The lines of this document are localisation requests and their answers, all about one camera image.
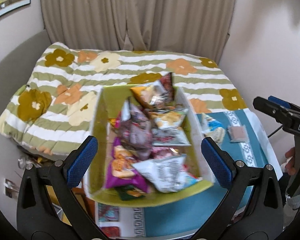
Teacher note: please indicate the pink striped snack bag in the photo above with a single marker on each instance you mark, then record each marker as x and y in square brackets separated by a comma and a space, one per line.
[163, 152]

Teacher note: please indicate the floral striped quilt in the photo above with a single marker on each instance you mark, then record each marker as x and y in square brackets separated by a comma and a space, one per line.
[53, 110]

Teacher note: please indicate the white blue small snack bag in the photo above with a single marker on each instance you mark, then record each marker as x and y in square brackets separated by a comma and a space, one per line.
[212, 128]

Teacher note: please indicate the white barcode snack bag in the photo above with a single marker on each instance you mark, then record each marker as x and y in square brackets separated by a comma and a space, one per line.
[165, 174]

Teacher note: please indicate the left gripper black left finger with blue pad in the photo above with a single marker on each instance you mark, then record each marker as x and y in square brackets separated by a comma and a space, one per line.
[47, 207]

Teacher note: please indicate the person hand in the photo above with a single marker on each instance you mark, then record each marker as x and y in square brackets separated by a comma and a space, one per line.
[290, 157]

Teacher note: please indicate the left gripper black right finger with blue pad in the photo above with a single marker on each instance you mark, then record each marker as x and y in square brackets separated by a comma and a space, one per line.
[252, 207]

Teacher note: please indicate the beige curtain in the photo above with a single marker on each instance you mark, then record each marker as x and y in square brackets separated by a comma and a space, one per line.
[197, 27]

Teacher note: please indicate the white orange snack bag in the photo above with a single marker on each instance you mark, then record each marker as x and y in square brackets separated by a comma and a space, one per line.
[157, 94]

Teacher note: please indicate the dark purple snack bag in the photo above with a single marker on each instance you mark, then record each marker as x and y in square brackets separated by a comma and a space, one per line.
[134, 130]

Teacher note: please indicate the small brown packet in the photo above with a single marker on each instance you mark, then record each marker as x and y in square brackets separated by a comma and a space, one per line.
[237, 134]

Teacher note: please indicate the grey headboard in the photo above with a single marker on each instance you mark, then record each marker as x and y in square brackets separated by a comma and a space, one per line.
[17, 66]

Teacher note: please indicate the green cardboard box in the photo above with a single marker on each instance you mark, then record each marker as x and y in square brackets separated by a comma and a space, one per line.
[109, 102]

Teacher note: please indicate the light blue white snack bag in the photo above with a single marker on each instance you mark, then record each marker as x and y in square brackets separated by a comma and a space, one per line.
[189, 178]

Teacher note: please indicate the dark green snack packet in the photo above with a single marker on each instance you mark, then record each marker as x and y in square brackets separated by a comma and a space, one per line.
[129, 192]

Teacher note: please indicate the white orange chips bag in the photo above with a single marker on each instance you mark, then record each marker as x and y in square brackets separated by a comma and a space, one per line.
[167, 128]

